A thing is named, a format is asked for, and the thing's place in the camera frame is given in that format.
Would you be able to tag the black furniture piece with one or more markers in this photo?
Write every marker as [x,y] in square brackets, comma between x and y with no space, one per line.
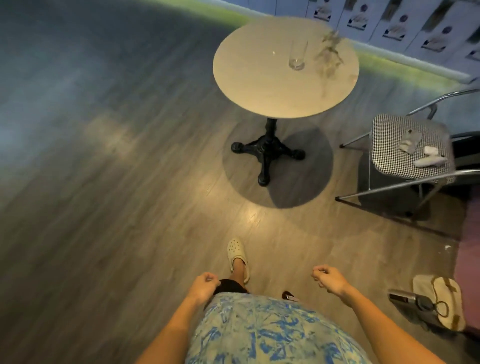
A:
[467,150]

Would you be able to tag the cream tote bag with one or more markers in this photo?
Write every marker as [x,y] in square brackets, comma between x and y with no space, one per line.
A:
[450,300]

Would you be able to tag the black cast iron table base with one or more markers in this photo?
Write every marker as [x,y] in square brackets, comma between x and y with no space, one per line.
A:
[268,148]

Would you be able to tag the person's leg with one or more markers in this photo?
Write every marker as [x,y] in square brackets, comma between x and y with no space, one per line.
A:
[239,270]

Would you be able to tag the black shorts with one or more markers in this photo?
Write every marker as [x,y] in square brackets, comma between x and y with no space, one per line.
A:
[229,286]

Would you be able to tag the grey handheld device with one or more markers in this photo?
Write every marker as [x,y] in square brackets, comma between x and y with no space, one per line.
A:
[412,304]

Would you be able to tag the clear drinking glass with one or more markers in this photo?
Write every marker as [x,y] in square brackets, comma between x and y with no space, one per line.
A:
[297,56]

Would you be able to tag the person's right hand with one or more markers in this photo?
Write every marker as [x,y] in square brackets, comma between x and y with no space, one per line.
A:
[333,281]

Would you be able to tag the person's left hand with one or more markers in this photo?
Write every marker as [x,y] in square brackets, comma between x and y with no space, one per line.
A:
[200,288]

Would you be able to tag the grey flat packet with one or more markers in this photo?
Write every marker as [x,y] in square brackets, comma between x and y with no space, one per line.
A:
[410,141]

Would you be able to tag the pink rug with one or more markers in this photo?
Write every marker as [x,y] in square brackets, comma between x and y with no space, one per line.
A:
[468,262]

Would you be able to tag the long white roll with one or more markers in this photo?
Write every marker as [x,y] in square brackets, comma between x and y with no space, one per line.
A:
[430,161]

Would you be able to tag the dried plant sprig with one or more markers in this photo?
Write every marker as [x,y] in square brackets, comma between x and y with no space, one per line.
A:
[329,56]

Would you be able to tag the person's left forearm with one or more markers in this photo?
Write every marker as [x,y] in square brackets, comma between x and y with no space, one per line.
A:
[170,333]

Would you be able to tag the metal chair with checkered seat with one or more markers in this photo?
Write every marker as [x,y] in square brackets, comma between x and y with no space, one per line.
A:
[405,150]

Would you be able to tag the person's right forearm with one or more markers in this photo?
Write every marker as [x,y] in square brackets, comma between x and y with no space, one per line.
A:
[386,333]

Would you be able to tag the person's right fingers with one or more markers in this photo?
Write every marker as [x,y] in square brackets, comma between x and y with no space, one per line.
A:
[319,272]

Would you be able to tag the blue tie-dye shirt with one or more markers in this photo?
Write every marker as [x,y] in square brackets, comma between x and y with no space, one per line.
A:
[270,333]

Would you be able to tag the person's left fingers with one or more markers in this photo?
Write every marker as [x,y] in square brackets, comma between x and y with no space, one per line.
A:
[212,281]

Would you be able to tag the small white roll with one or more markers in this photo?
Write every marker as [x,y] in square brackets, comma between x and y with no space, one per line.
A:
[431,150]

